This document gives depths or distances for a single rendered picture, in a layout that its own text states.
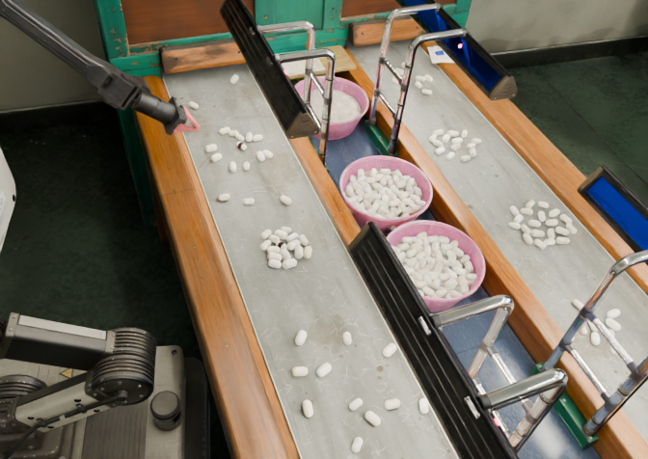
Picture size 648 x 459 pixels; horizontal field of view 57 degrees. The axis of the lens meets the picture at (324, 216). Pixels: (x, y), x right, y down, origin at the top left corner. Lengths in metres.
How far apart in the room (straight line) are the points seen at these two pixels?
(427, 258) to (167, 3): 1.13
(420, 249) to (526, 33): 2.42
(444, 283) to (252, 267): 0.49
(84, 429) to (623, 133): 3.04
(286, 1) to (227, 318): 1.17
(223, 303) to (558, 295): 0.84
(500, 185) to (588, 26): 2.38
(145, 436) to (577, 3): 3.29
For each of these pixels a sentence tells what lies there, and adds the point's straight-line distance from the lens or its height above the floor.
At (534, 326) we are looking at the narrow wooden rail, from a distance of 1.52.
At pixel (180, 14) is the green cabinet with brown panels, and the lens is 2.07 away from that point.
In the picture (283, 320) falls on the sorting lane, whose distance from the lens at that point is 1.42.
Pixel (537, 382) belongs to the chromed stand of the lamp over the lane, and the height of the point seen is 1.12.
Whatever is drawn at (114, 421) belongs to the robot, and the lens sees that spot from 1.64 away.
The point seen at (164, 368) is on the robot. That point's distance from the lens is 1.69.
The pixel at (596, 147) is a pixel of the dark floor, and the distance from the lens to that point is 3.51.
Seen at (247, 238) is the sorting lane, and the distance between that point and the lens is 1.58.
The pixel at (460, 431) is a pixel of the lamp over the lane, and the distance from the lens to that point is 0.97.
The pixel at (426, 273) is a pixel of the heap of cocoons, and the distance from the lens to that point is 1.55.
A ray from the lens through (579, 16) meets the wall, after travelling 4.03.
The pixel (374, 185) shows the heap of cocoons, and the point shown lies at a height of 0.74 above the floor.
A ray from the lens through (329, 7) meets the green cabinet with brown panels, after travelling 2.21.
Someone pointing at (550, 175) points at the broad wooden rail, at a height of 0.76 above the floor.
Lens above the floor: 1.92
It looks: 46 degrees down
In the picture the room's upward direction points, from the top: 6 degrees clockwise
